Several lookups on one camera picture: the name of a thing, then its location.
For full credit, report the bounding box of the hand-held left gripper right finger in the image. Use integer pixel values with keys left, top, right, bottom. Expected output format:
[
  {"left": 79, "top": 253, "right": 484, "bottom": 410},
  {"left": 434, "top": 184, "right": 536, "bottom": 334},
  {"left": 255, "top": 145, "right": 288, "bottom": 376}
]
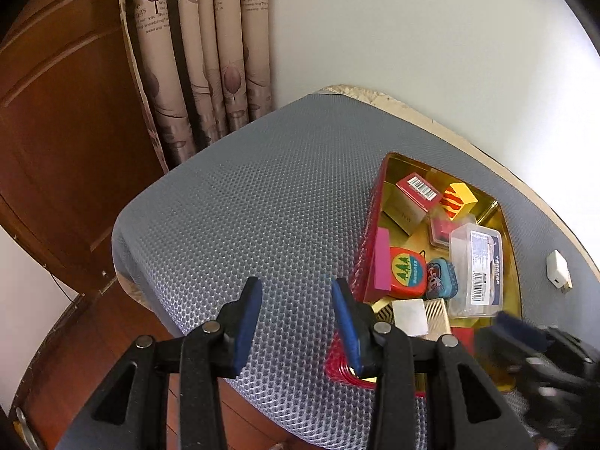
[{"left": 330, "top": 277, "right": 535, "bottom": 450}]

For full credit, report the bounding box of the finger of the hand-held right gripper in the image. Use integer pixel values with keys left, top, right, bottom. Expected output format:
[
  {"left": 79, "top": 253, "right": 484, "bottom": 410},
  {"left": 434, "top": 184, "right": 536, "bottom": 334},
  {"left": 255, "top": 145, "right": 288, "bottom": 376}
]
[{"left": 473, "top": 312, "right": 550, "bottom": 376}]

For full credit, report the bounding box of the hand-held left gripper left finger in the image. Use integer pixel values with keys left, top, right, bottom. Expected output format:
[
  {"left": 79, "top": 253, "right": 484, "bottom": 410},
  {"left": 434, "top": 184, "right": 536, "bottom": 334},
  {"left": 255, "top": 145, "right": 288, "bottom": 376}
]
[{"left": 54, "top": 276, "right": 264, "bottom": 450}]

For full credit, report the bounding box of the red block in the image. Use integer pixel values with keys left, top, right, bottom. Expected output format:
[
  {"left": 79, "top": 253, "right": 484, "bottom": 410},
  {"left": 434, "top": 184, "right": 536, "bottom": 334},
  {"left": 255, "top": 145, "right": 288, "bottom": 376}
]
[{"left": 451, "top": 327, "right": 476, "bottom": 357}]

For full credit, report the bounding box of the white cube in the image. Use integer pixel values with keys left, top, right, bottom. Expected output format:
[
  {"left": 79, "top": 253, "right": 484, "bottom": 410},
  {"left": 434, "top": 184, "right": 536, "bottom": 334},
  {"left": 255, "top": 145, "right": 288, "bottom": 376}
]
[{"left": 391, "top": 299, "right": 429, "bottom": 337}]

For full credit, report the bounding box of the pink block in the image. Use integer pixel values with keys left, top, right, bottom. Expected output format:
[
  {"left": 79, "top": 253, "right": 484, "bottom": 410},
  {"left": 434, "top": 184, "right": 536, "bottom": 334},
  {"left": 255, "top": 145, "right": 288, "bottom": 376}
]
[{"left": 374, "top": 227, "right": 392, "bottom": 291}]

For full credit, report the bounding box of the red tape measure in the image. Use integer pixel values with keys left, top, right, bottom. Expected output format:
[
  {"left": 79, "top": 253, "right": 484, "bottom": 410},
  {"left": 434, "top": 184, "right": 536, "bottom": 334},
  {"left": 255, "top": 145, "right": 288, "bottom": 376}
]
[{"left": 388, "top": 246, "right": 428, "bottom": 300}]

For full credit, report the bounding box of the blue patterned small tin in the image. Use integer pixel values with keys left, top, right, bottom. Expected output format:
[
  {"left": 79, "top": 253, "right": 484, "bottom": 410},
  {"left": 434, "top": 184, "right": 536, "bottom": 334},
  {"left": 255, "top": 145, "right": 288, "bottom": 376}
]
[{"left": 424, "top": 258, "right": 459, "bottom": 301}]

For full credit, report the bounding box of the red and gold tin box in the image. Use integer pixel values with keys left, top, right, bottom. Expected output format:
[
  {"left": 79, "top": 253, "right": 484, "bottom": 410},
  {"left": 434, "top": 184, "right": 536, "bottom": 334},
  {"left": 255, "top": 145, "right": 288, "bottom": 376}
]
[{"left": 325, "top": 152, "right": 523, "bottom": 392}]

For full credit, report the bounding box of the small red clear case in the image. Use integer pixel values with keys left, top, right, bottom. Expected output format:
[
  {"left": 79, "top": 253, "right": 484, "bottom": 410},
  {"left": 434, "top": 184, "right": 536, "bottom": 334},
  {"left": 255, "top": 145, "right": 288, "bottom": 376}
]
[{"left": 429, "top": 216, "right": 465, "bottom": 250}]

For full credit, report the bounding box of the yellow block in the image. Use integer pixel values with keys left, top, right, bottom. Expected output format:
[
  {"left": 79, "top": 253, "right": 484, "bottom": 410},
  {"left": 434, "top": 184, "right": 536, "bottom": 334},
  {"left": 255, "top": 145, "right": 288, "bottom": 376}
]
[{"left": 439, "top": 183, "right": 480, "bottom": 221}]

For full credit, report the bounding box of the clear plastic box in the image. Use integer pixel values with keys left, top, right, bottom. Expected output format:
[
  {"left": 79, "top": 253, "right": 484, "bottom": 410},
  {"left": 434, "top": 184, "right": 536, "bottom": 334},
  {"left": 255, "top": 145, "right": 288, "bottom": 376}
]
[{"left": 447, "top": 222, "right": 506, "bottom": 318}]

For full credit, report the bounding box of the white charger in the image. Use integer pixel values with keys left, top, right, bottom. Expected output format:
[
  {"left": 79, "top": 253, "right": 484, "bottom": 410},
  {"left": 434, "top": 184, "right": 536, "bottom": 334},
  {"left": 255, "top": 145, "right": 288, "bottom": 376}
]
[{"left": 546, "top": 250, "right": 573, "bottom": 294}]

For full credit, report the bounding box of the grey mesh mat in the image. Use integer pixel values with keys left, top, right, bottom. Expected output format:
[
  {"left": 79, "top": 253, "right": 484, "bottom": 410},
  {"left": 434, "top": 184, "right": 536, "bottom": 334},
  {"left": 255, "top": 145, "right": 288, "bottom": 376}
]
[{"left": 56, "top": 93, "right": 600, "bottom": 450}]

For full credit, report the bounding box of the red box with barcode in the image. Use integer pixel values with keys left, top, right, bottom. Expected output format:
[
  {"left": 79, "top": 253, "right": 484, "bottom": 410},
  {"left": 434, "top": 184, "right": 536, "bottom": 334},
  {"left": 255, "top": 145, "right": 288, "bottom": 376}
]
[{"left": 383, "top": 172, "right": 444, "bottom": 237}]

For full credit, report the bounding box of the brown wooden door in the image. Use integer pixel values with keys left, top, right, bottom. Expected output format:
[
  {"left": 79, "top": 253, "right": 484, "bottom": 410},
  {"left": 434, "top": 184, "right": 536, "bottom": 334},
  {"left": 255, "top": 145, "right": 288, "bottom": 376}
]
[{"left": 0, "top": 0, "right": 170, "bottom": 301}]

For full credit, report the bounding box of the beige leaf print curtain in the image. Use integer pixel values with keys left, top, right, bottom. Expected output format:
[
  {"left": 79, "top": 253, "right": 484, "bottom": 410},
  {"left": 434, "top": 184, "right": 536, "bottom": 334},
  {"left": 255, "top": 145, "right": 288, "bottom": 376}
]
[{"left": 115, "top": 0, "right": 273, "bottom": 174}]

